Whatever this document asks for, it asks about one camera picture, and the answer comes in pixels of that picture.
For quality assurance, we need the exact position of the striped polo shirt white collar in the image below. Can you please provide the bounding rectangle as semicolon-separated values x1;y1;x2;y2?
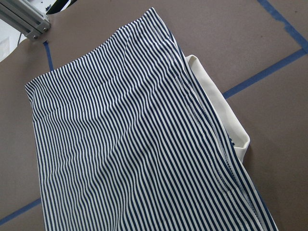
25;8;277;231

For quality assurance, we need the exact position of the aluminium frame post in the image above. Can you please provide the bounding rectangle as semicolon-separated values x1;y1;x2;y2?
0;0;51;41

